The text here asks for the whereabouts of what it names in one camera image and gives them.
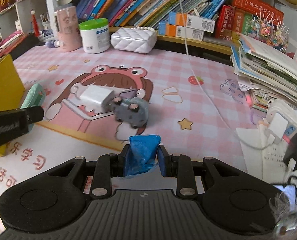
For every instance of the upper blue orange box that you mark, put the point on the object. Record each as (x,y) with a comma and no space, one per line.
(191,21)

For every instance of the grey toy car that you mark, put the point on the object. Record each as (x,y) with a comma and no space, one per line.
(134,111)

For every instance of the white plug in strip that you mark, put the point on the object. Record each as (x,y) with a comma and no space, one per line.
(277,127)

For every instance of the smartphone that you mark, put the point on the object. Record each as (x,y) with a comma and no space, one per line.
(290,191)

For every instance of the white power adapter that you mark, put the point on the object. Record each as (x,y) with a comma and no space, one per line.
(97,99)

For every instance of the red boxed book set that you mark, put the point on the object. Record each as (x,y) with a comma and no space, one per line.
(239,17)

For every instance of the yellow cardboard box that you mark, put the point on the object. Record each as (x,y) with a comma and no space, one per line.
(11,86)

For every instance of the white power strip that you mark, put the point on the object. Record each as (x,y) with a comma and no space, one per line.
(280,106)

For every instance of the mint green comb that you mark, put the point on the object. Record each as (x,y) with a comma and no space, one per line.
(34,99)

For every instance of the white quilted purse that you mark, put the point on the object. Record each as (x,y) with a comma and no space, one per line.
(138,39)

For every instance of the stack of paper books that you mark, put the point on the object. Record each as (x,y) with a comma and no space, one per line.
(264,73)

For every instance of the lower blue orange box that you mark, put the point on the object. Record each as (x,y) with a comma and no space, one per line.
(178,31)

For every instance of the pink cartoon desk mat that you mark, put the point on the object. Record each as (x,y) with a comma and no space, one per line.
(194,104)

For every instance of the row of leaning books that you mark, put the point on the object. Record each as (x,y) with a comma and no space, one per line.
(146,13)

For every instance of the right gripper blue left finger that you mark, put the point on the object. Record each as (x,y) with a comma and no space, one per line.
(123,161)

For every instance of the blue orange box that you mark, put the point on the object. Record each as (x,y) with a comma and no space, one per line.
(178,31)
(191,21)

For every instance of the white jar green lid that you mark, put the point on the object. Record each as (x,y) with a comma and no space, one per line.
(95,35)

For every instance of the pink cylindrical container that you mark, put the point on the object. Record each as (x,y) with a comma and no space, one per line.
(67,29)

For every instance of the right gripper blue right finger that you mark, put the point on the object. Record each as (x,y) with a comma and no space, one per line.
(164,160)

